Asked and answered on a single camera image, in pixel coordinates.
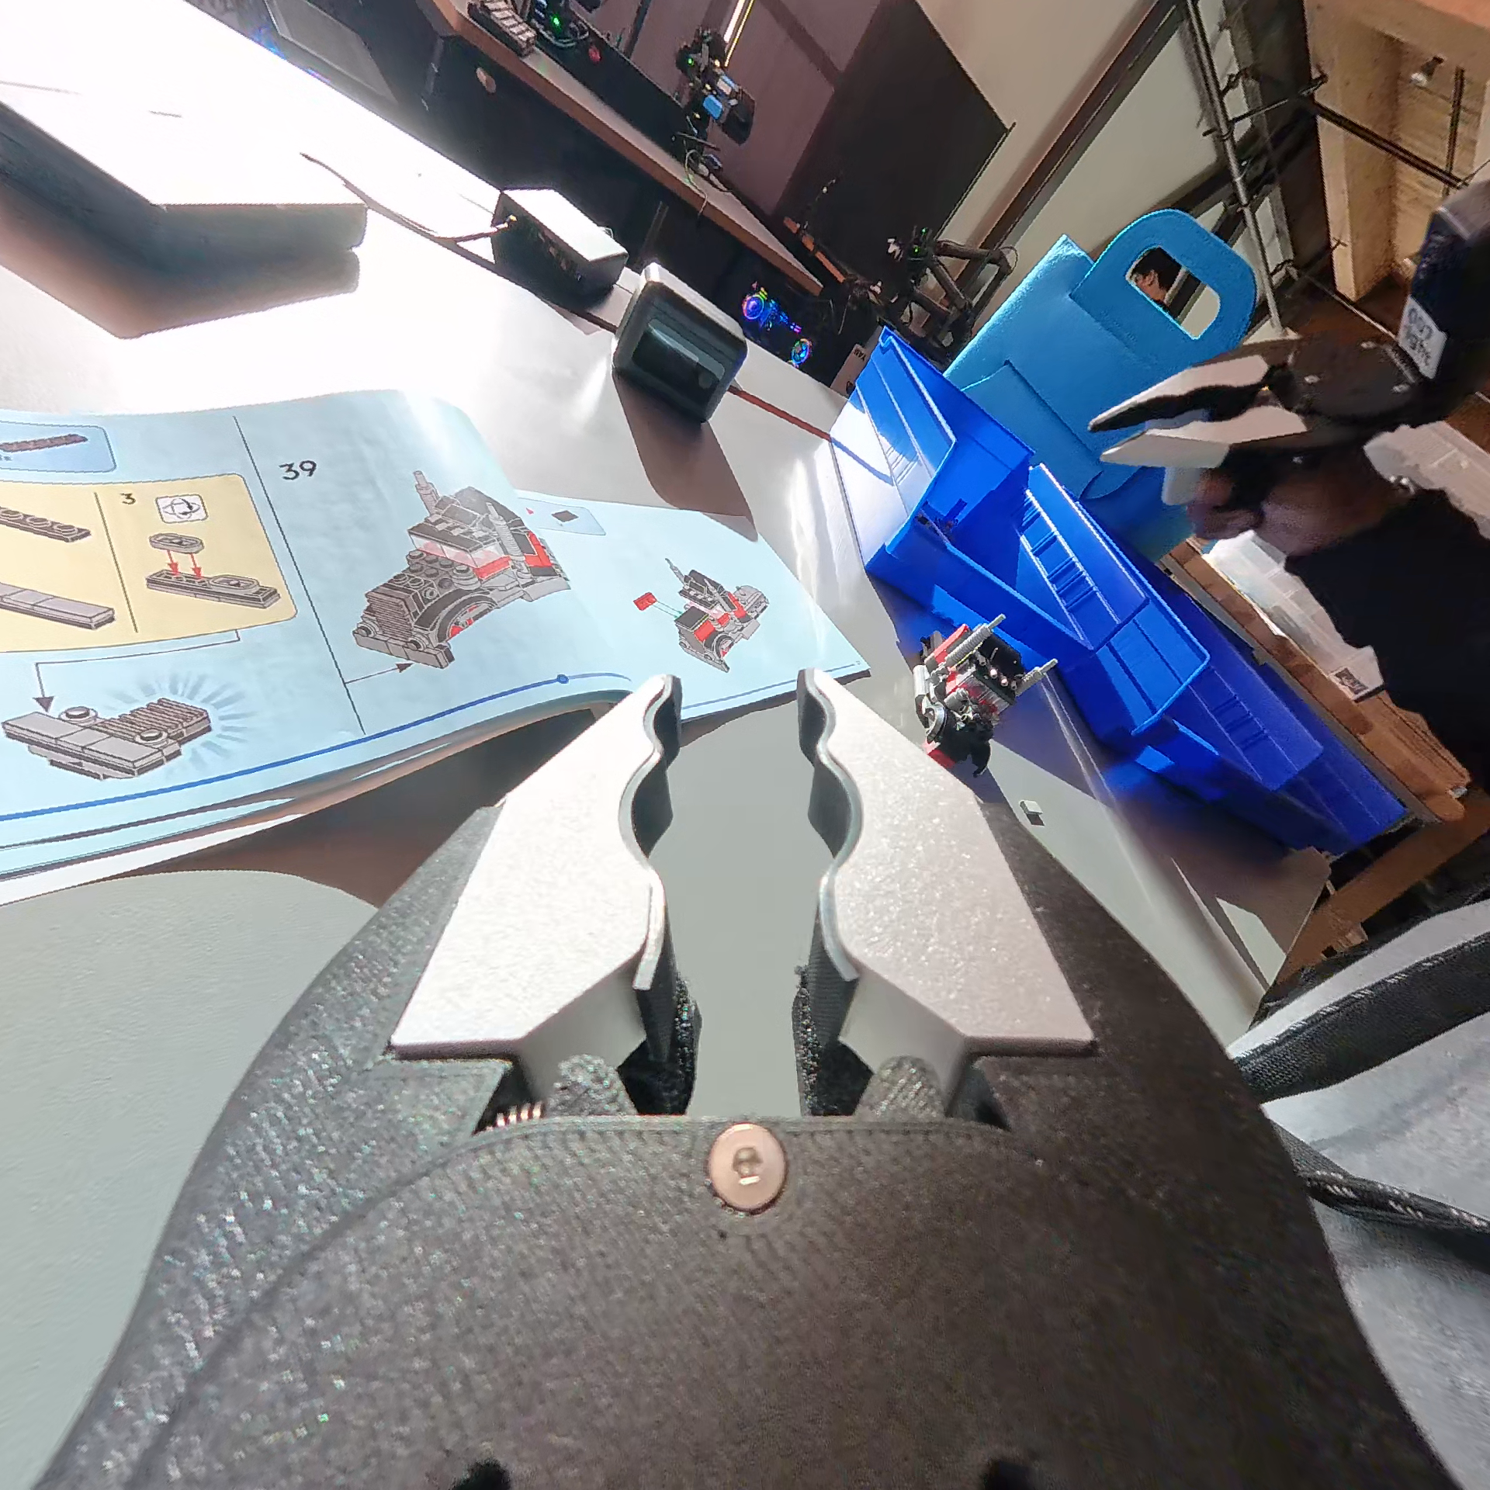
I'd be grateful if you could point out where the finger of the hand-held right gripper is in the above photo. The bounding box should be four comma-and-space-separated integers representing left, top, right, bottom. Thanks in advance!
1087, 335, 1303, 436
1098, 409, 1270, 508

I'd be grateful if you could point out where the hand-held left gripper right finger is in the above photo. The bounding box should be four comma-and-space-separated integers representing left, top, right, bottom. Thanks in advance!
789, 666, 1098, 1119

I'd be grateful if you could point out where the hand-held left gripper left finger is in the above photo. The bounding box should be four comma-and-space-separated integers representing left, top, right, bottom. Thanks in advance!
386, 672, 702, 1117

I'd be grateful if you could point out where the black red toy brick truck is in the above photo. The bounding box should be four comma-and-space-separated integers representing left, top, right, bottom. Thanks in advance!
913, 622, 1060, 775

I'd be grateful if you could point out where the blue plastic parts bin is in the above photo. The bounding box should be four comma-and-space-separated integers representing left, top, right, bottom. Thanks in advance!
828, 322, 1037, 652
1099, 604, 1415, 856
1018, 464, 1206, 746

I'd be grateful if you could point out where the light blue instruction booklet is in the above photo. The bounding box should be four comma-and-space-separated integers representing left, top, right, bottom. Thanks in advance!
0, 390, 872, 902

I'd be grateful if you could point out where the person's right forearm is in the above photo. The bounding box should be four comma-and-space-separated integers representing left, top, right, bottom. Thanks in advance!
1280, 489, 1490, 757

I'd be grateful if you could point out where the grey desk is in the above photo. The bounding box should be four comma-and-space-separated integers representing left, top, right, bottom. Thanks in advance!
0, 0, 1333, 1282

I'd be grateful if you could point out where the person's right hand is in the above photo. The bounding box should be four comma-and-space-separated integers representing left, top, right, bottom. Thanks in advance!
1197, 446, 1417, 556

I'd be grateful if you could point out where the blue felt bag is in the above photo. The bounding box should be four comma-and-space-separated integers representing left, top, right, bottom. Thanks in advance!
945, 209, 1261, 560

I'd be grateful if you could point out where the rainbow lit computer case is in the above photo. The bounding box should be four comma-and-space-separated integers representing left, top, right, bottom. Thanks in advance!
737, 276, 869, 384

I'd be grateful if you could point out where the dark grey cube device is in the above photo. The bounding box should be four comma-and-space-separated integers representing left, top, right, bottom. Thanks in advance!
610, 260, 748, 422

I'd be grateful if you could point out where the long wooden table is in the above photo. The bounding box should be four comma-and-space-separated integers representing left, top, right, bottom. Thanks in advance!
424, 0, 830, 297

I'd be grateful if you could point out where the black adapter box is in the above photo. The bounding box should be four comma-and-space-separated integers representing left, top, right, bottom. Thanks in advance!
489, 186, 633, 299

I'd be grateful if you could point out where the black flat power bank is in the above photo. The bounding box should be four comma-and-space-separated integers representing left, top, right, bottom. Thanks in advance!
0, 81, 369, 285

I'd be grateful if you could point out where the metal wire rack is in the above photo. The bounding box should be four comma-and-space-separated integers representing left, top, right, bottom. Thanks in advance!
1186, 0, 1328, 338

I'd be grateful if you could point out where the red black cable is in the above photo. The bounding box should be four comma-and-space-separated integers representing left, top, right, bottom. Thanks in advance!
727, 386, 839, 441

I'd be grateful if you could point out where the black speckled cord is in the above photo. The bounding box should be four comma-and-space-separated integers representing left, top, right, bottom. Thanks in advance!
1234, 989, 1490, 1236

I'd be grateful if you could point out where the thin black cable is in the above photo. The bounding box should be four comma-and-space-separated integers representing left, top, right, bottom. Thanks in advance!
299, 148, 503, 242

